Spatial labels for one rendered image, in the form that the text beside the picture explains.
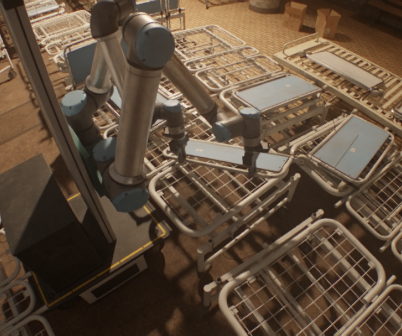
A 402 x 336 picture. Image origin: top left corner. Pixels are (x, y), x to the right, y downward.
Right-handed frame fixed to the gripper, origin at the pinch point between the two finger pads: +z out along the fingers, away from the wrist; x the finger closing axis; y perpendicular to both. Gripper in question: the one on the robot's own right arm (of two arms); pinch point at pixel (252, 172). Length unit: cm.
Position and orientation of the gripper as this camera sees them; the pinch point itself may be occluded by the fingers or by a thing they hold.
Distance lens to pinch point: 150.0
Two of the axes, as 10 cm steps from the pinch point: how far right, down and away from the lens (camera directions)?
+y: -8.7, -1.8, 4.5
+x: -4.7, 5.6, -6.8
